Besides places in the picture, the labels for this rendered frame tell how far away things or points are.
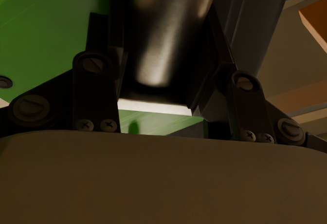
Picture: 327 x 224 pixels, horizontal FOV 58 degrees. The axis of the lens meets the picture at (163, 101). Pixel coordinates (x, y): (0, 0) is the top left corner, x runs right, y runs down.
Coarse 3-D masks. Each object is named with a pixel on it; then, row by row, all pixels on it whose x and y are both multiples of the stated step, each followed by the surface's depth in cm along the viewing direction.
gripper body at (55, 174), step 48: (0, 144) 6; (48, 144) 6; (96, 144) 6; (144, 144) 7; (192, 144) 7; (240, 144) 8; (0, 192) 5; (48, 192) 5; (96, 192) 6; (144, 192) 6; (192, 192) 6; (240, 192) 6; (288, 192) 7
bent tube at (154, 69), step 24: (144, 0) 10; (168, 0) 10; (192, 0) 10; (144, 24) 11; (168, 24) 10; (192, 24) 10; (144, 48) 11; (168, 48) 11; (192, 48) 12; (144, 72) 12; (168, 72) 12; (120, 96) 12; (144, 96) 13; (168, 96) 13
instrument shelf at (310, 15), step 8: (320, 0) 67; (304, 8) 68; (312, 8) 66; (320, 8) 64; (304, 16) 66; (312, 16) 64; (320, 16) 62; (304, 24) 69; (312, 24) 62; (320, 24) 60; (312, 32) 63; (320, 32) 59; (320, 40) 59
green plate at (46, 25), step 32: (0, 0) 13; (32, 0) 13; (64, 0) 13; (96, 0) 13; (128, 0) 13; (0, 32) 14; (32, 32) 14; (64, 32) 14; (0, 64) 16; (32, 64) 16; (64, 64) 16; (0, 96) 17; (128, 128) 21; (160, 128) 21
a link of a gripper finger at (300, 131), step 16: (208, 16) 12; (208, 32) 11; (208, 48) 11; (224, 48) 11; (192, 64) 13; (208, 64) 11; (224, 64) 10; (192, 80) 12; (208, 80) 11; (224, 80) 11; (192, 96) 12; (208, 96) 11; (224, 96) 10; (192, 112) 13; (208, 112) 11; (224, 112) 11; (272, 112) 10; (224, 128) 11; (288, 128) 10; (288, 144) 10
